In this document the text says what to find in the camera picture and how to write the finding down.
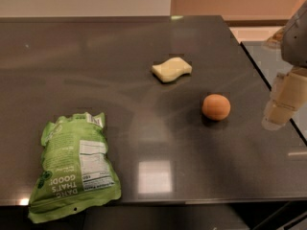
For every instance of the yellow sponge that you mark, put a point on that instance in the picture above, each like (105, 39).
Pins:
(172, 69)

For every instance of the orange fruit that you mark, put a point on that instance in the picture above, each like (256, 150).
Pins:
(216, 107)

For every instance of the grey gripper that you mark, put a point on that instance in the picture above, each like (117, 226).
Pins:
(295, 45)

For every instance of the green rice chip bag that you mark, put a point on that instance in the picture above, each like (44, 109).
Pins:
(76, 173)

